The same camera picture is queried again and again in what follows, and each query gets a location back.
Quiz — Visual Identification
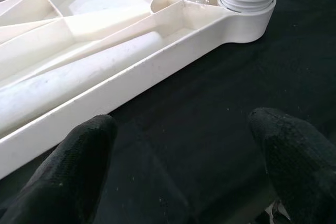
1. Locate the black tablecloth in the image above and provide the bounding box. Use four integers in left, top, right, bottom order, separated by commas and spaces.
0, 0, 336, 224

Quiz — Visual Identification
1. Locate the white plastic children table top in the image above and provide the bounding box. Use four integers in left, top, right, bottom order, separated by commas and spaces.
0, 0, 278, 180

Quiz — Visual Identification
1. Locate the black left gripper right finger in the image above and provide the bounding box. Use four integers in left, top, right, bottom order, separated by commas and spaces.
248, 107, 336, 224

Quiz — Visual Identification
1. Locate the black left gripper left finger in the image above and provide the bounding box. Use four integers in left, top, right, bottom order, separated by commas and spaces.
0, 114, 118, 224

